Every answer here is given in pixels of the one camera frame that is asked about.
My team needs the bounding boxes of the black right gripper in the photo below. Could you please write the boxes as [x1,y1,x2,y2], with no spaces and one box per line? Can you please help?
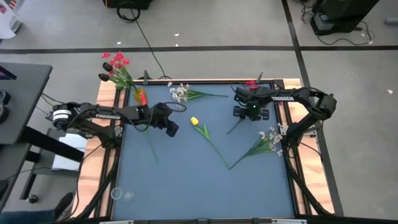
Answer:
[233,86,270,122]

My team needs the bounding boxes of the white artificial flower bunch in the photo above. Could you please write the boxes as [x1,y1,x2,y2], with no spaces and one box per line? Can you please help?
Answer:
[229,125,284,171]
[167,81,230,110]

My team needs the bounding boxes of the red artificial flower bunch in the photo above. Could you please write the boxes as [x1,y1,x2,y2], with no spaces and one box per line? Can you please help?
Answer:
[101,51,139,93]
[226,80,265,135]

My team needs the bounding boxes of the yellow glass vase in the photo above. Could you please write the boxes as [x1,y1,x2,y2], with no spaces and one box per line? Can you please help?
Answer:
[133,88,149,106]

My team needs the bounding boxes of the clear glass vase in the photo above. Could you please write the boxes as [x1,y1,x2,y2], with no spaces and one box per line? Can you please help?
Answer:
[110,186,135,201]

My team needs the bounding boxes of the blue table mat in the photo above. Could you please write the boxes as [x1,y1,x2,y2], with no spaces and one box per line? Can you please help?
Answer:
[111,82,295,221]

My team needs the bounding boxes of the white box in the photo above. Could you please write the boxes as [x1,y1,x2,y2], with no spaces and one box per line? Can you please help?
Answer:
[51,133,88,172]

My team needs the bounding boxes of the black equipment case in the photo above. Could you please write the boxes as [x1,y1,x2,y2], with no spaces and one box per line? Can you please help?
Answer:
[102,0,154,10]

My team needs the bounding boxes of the black equipment cart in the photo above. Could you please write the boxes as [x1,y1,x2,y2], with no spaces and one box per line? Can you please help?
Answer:
[310,0,381,36]

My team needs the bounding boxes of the black desk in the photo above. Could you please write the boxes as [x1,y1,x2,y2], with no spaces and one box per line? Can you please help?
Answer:
[0,62,85,215]

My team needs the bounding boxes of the black rounded device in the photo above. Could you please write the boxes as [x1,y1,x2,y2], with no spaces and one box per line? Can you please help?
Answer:
[0,90,12,124]

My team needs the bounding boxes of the dark screen device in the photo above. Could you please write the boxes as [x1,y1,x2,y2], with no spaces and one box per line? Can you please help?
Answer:
[0,65,17,81]

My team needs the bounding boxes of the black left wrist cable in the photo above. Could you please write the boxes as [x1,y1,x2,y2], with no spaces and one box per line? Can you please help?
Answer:
[124,101,188,133]

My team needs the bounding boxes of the black aluminium rig frame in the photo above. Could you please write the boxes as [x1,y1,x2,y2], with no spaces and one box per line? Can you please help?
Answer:
[71,79,335,224]

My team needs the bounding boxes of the black floor cable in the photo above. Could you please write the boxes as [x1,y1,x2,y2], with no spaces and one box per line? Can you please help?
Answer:
[116,1,172,80]

